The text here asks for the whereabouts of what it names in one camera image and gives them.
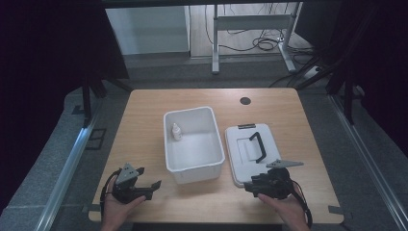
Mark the white plastic storage box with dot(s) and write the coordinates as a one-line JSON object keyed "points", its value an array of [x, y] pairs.
{"points": [[194, 150]]}

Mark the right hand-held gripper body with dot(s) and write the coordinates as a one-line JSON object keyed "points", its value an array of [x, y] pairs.
{"points": [[276, 184]]}

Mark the person's right hand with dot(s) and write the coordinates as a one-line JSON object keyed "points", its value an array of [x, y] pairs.
{"points": [[287, 210]]}

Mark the black metal stand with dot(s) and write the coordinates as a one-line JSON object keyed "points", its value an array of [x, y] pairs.
{"points": [[86, 96], [348, 93]]}

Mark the grey tape strip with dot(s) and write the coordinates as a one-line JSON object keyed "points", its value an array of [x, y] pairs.
{"points": [[335, 210], [91, 208]]}

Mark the small white dropper bottle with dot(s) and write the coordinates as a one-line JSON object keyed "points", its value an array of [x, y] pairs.
{"points": [[176, 133]]}

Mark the white cabinet panel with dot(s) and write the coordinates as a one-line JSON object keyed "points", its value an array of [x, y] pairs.
{"points": [[147, 30]]}

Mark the white metal desk frame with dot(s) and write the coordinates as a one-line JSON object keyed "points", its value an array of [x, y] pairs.
{"points": [[253, 22]]}

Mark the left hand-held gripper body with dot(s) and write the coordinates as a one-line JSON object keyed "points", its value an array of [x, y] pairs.
{"points": [[126, 187]]}

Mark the black round table grommet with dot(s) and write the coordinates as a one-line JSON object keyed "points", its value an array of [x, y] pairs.
{"points": [[245, 100]]}

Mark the person's left hand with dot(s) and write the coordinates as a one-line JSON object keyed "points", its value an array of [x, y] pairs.
{"points": [[119, 210]]}

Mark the dark curtain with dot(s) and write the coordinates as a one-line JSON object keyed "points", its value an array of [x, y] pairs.
{"points": [[48, 64], [378, 64]]}

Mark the aluminium floor rail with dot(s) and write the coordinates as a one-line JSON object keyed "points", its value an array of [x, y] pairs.
{"points": [[369, 160], [65, 176]]}

